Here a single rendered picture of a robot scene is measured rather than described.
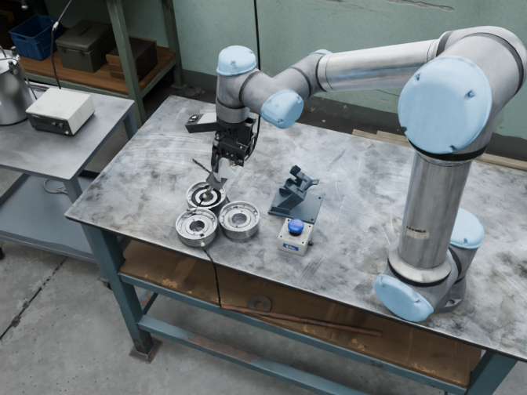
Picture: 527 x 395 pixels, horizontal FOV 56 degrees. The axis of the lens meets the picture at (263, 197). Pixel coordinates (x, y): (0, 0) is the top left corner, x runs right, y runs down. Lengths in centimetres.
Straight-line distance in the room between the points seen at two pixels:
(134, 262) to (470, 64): 117
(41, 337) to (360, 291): 141
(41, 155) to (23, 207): 59
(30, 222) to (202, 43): 145
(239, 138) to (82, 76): 204
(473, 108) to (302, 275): 66
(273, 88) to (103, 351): 141
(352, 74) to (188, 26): 219
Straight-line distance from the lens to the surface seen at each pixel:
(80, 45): 304
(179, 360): 202
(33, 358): 219
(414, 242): 90
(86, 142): 185
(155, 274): 155
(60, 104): 193
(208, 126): 115
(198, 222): 130
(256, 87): 99
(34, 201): 241
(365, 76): 95
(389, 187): 144
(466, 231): 107
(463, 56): 73
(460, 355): 147
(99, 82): 300
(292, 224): 121
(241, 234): 125
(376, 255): 127
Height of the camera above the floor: 179
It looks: 46 degrees down
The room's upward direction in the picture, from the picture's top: 1 degrees counter-clockwise
